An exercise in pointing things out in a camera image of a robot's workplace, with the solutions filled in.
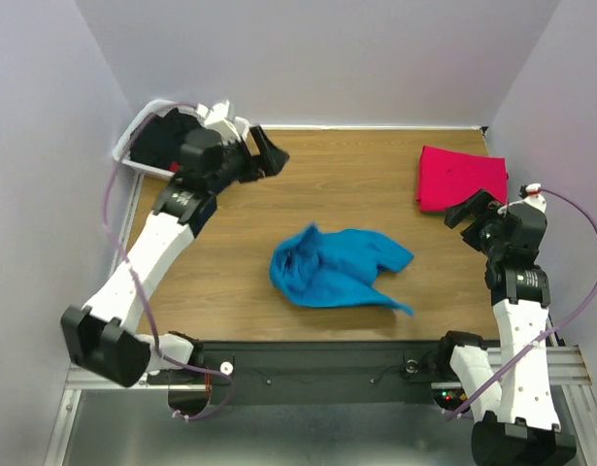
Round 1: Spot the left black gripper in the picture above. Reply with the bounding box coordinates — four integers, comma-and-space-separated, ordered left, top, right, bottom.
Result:
210, 126, 289, 195

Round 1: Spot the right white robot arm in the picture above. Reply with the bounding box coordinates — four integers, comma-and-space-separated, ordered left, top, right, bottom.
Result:
434, 183, 577, 465

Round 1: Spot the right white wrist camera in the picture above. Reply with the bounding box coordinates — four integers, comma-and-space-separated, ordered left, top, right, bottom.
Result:
519, 183, 546, 203

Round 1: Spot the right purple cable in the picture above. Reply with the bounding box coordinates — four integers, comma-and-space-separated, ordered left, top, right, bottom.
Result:
443, 187, 597, 419

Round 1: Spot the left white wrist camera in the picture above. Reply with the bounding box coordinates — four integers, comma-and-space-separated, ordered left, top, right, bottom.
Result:
195, 100, 249, 144

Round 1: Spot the purple cable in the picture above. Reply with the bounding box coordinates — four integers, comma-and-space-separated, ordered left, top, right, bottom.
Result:
99, 100, 235, 422
443, 187, 597, 419

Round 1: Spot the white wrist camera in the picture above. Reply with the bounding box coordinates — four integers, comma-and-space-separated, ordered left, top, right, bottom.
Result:
519, 183, 546, 203
195, 100, 249, 144

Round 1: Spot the black t shirt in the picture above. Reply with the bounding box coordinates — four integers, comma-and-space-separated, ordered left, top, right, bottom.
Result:
130, 109, 201, 172

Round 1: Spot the blue t shirt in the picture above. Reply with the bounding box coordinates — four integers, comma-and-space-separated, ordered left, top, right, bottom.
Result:
269, 223, 415, 316

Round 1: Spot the white plastic laundry basket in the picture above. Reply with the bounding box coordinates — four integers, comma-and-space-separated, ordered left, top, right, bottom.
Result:
112, 98, 250, 180

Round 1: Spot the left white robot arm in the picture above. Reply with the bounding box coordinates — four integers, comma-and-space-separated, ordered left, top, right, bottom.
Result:
60, 126, 289, 387

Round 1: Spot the aluminium extrusion frame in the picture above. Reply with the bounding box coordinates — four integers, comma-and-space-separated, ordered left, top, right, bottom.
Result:
59, 174, 145, 389

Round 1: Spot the folded pink t shirt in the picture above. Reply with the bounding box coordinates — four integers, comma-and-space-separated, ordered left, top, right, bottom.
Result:
416, 146, 509, 211

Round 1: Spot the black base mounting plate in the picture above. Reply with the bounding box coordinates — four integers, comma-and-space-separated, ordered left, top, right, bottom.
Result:
167, 340, 479, 407

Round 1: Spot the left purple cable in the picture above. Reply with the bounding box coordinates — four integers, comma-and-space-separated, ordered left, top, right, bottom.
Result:
99, 100, 235, 422

